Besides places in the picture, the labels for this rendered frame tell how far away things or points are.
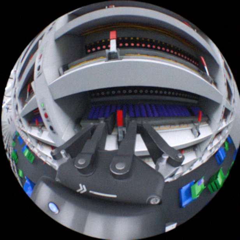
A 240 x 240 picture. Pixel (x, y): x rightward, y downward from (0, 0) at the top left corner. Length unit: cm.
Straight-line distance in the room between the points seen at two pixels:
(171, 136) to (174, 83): 16
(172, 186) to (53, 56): 116
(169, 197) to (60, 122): 100
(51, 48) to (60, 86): 14
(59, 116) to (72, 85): 10
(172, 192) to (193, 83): 93
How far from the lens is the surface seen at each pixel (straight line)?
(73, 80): 16
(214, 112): 47
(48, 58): 24
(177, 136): 27
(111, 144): 22
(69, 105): 27
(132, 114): 25
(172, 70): 15
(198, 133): 33
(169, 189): 95
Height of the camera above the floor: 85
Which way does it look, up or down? 31 degrees down
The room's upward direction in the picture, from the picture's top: 5 degrees counter-clockwise
